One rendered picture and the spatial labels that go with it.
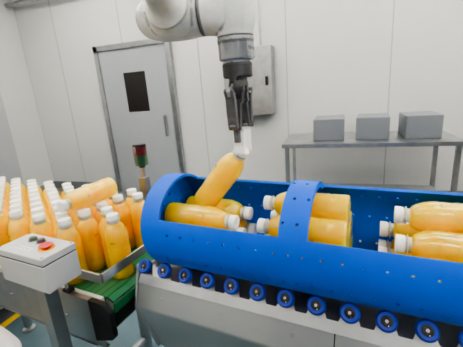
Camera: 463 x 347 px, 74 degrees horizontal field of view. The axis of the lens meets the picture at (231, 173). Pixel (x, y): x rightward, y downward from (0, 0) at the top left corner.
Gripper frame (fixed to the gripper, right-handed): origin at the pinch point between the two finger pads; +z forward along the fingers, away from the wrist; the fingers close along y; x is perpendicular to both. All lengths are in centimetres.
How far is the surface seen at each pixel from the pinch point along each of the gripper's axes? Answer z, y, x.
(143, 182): 27, 32, 68
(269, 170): 99, 309, 101
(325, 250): 20.4, -15.4, -24.2
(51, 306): 42, -32, 49
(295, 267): 25.4, -15.9, -17.8
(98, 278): 37, -23, 39
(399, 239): 19.4, -7.6, -38.3
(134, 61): -59, 281, 283
